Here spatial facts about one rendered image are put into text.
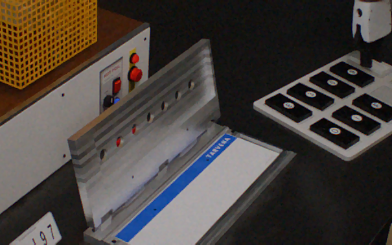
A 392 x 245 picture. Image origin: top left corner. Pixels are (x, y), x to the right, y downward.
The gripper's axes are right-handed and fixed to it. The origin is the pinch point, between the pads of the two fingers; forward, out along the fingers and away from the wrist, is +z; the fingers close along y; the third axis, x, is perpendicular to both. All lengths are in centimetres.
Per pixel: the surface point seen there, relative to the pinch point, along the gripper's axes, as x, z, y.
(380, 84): -6.4, 4.0, -5.0
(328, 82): 0.3, 1.4, -16.1
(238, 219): -19, 6, -67
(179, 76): 2, -15, -60
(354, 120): -13.1, 4.3, -24.3
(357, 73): -1.2, 1.8, -7.1
